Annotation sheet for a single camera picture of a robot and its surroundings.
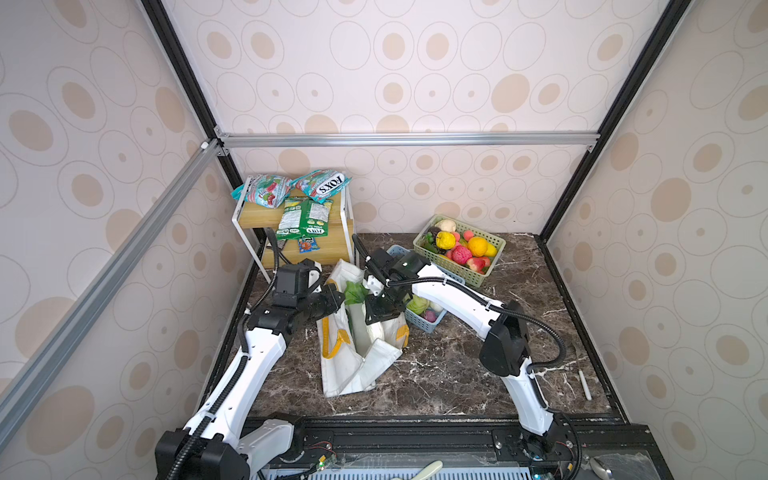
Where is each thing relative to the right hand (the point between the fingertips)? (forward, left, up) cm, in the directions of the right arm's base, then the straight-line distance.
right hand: (370, 320), depth 82 cm
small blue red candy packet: (+24, +21, +5) cm, 32 cm away
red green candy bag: (+27, +28, +24) cm, 46 cm away
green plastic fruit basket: (+31, -39, -6) cm, 50 cm away
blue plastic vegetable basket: (+3, -16, -6) cm, 18 cm away
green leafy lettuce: (+7, +5, +4) cm, 9 cm away
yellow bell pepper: (+33, -25, -3) cm, 42 cm away
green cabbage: (+7, -14, -3) cm, 16 cm away
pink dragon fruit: (+29, -31, -6) cm, 43 cm away
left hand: (+3, +4, +10) cm, 11 cm away
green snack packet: (+16, +16, +23) cm, 33 cm away
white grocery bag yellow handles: (-12, +3, +6) cm, 14 cm away
